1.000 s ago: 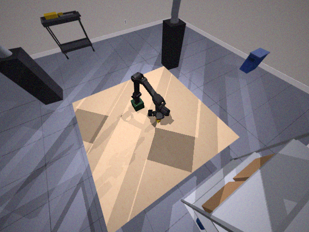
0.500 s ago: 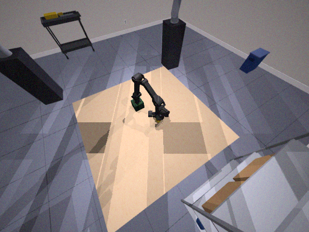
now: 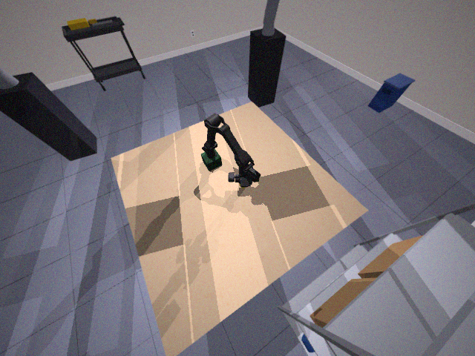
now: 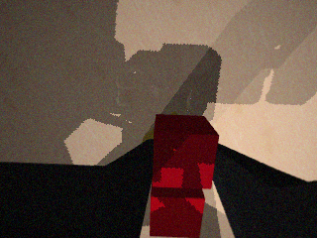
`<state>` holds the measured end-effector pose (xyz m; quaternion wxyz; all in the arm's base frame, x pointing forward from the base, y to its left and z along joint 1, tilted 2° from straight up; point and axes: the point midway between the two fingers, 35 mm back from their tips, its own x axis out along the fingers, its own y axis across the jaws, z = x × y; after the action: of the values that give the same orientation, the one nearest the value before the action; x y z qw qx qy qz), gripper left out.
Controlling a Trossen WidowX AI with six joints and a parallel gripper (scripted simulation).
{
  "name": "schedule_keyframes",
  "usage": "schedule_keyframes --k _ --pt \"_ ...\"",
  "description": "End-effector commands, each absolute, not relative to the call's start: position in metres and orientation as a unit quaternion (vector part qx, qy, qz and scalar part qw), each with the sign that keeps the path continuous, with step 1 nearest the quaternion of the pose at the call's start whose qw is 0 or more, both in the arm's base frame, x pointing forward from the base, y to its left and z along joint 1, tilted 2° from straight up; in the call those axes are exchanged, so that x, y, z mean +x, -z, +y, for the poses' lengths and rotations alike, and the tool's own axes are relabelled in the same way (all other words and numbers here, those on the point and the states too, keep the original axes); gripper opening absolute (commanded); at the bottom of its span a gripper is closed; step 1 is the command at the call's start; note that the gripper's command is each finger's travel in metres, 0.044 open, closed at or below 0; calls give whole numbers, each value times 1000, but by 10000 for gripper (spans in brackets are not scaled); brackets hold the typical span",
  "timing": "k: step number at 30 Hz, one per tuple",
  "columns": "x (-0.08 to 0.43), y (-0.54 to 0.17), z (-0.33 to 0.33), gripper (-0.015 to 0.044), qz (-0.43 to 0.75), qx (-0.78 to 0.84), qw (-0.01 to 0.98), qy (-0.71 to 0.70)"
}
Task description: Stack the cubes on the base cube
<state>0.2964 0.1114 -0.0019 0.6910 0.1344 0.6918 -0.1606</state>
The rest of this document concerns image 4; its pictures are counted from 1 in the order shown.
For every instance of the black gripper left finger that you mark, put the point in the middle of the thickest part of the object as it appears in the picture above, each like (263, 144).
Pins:
(111, 200)

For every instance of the yellow cube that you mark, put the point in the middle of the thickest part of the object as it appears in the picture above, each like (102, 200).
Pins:
(150, 135)

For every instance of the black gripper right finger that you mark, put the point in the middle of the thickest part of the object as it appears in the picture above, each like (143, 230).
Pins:
(261, 201)

